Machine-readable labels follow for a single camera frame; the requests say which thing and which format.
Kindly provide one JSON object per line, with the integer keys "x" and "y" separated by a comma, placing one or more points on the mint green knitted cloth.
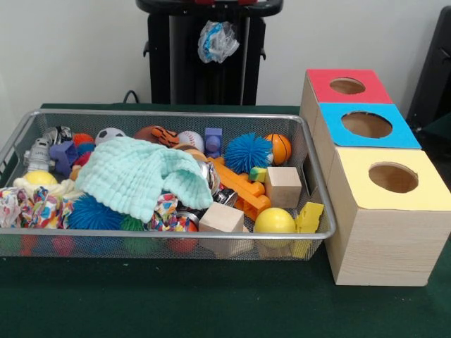
{"x": 134, "y": 172}

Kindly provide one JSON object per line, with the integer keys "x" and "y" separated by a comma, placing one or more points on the clear plastic bag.
{"x": 218, "y": 42}

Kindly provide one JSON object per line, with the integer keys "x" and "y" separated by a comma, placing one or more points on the silver mesh bin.
{"x": 105, "y": 246}

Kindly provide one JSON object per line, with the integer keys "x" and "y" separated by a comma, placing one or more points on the wooden box with three holes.
{"x": 387, "y": 246}

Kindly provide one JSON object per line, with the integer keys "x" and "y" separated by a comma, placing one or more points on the orange plastic toy block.
{"x": 243, "y": 190}

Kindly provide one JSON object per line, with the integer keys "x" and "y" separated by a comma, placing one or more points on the blue spiky ball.
{"x": 248, "y": 153}

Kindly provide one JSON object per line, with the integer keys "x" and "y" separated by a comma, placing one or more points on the wooden cube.
{"x": 221, "y": 218}
{"x": 283, "y": 186}

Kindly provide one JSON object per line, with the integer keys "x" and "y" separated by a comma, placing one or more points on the orange toy basketball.
{"x": 280, "y": 148}

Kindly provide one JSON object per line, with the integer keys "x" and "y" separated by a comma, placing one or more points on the yellow cheese wedge toy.
{"x": 309, "y": 213}

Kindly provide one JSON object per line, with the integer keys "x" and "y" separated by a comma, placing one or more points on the small toy soccer ball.
{"x": 109, "y": 134}

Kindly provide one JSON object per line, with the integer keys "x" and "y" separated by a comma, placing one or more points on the dark green table cloth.
{"x": 211, "y": 299}
{"x": 442, "y": 135}

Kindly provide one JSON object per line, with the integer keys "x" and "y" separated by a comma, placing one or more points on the black chair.
{"x": 433, "y": 70}

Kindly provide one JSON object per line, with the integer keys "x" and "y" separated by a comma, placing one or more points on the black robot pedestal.
{"x": 176, "y": 53}

